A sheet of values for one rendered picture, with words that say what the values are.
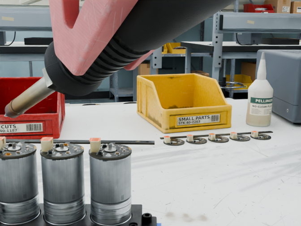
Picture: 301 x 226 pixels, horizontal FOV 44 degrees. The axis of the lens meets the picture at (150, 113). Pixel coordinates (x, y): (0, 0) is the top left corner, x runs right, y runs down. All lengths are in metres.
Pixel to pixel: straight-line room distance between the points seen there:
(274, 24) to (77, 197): 2.71
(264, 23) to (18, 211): 2.68
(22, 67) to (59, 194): 4.40
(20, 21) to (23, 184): 2.25
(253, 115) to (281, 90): 0.07
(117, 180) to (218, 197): 0.12
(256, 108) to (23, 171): 0.37
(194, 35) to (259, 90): 4.37
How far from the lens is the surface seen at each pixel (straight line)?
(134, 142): 0.23
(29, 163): 0.23
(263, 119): 0.53
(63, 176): 0.22
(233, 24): 2.73
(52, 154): 0.22
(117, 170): 0.21
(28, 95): 0.18
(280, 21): 2.91
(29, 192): 0.23
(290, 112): 0.55
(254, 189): 0.33
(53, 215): 0.23
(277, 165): 0.39
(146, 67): 4.29
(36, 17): 2.45
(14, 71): 4.63
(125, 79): 4.69
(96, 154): 0.21
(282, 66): 0.57
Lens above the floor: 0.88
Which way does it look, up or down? 13 degrees down
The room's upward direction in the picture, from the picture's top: 1 degrees clockwise
